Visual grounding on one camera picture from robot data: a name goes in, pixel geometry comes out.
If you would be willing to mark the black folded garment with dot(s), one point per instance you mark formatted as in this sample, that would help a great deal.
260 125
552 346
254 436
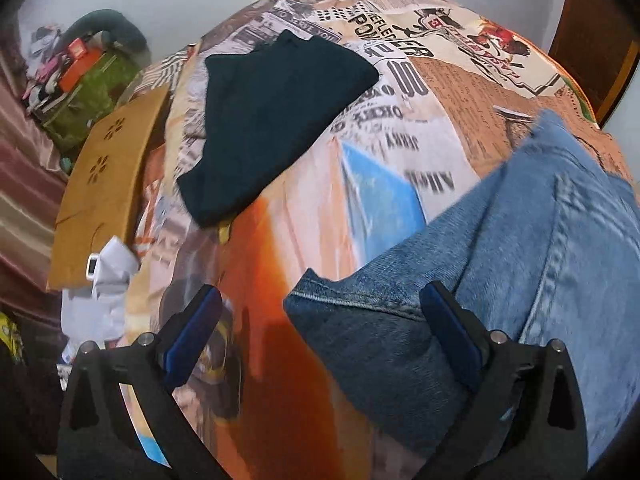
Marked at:
270 120

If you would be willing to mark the yellow and black bag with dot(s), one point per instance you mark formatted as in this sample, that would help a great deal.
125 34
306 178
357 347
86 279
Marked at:
10 335

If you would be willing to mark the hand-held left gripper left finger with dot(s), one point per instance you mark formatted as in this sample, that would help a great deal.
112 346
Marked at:
192 330

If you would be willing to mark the white crumpled cloth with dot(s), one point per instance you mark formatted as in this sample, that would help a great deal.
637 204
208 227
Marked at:
107 285

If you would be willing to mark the orange box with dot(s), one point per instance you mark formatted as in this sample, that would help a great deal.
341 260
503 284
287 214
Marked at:
77 65

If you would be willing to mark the wooden lap desk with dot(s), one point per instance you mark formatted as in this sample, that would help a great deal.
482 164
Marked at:
105 185

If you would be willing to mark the striped brown curtain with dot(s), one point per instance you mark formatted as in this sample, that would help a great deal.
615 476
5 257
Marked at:
25 185

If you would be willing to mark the blue denim pants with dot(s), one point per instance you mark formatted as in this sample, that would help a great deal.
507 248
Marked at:
525 260

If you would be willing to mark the pile of clothes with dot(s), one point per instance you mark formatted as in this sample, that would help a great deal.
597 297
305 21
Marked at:
42 55

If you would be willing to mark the brown wooden door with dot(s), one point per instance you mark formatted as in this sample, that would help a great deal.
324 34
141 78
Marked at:
595 35

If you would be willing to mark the printed newspaper-pattern blanket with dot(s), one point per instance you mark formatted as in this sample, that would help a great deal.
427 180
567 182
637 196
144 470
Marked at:
310 210

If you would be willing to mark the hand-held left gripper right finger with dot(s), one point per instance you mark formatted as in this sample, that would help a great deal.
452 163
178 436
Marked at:
452 332

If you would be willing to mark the green fabric storage organizer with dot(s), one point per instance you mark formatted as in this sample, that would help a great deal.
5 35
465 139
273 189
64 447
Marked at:
95 105

